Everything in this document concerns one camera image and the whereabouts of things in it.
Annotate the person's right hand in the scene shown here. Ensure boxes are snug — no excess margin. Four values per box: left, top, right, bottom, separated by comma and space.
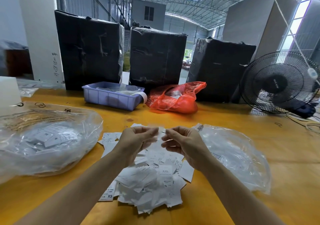
161, 126, 213, 171

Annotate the pile of white labels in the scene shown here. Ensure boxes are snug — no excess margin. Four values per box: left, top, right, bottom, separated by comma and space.
98, 123, 195, 215

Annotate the grey cabin with window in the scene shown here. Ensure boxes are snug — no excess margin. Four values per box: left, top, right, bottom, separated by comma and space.
131, 0, 167, 31

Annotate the white foam box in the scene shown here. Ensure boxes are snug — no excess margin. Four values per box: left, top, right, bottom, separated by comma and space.
0, 76, 22, 109

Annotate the white pillar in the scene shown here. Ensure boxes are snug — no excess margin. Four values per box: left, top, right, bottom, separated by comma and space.
16, 0, 65, 85

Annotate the person's right forearm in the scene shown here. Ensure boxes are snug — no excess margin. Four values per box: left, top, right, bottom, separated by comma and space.
197, 156, 285, 225

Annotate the clear plastic bag black print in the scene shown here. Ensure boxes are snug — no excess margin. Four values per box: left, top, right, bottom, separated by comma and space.
192, 124, 272, 194

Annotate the black table fan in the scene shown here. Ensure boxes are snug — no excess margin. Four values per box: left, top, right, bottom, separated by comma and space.
240, 51, 320, 119

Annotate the red plastic bag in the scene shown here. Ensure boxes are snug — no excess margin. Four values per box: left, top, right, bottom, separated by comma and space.
146, 81, 207, 114

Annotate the large black wrapped bale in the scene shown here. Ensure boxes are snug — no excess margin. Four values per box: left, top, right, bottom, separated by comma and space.
129, 26, 188, 90
54, 10, 125, 91
186, 38, 257, 104

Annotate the blue plastic bin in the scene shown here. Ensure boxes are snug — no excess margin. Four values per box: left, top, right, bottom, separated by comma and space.
82, 81, 148, 111

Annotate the person's left forearm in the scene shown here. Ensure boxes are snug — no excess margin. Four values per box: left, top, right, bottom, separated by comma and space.
15, 152, 132, 225

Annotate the brown wooden cabinet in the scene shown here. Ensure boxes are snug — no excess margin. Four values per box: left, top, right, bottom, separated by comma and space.
6, 49, 33, 76

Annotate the bundle of cables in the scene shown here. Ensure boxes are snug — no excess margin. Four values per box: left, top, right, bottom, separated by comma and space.
287, 112, 320, 134

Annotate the person's left hand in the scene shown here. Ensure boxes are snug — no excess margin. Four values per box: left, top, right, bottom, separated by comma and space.
115, 126, 160, 166

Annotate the large clear bag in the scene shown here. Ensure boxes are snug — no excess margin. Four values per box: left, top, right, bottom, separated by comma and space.
0, 102, 104, 183

